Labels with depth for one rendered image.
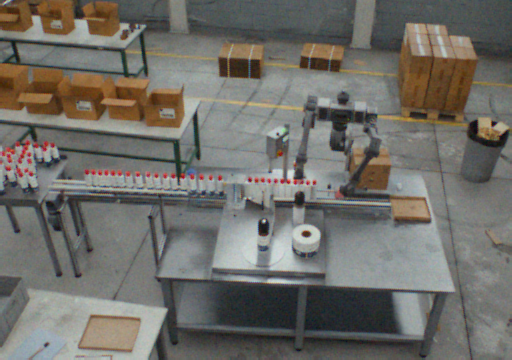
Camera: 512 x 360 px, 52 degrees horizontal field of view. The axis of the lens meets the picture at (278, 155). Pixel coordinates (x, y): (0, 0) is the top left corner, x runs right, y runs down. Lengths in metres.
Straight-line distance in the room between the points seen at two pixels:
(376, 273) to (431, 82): 3.79
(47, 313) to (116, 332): 0.51
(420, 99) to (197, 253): 4.25
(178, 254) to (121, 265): 1.26
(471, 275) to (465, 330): 0.65
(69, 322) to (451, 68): 5.33
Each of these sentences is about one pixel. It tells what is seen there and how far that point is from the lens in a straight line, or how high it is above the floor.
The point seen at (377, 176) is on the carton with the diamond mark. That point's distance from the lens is 4.51.
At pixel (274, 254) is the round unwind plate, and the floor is 0.89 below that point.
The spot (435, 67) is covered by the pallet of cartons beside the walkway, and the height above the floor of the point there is 0.75.
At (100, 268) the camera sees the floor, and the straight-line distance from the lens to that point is 5.21.
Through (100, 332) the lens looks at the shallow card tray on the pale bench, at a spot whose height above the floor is 0.80.
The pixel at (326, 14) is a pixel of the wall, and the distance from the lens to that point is 9.21.
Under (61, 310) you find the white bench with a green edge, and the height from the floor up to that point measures 0.80.
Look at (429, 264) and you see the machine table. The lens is 4.09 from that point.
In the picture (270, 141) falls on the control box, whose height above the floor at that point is 1.43.
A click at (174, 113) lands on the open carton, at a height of 0.95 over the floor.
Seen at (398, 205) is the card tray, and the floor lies 0.83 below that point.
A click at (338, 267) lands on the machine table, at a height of 0.83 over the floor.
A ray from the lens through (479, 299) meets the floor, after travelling 5.13.
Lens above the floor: 3.69
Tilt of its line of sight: 35 degrees down
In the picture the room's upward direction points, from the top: 2 degrees clockwise
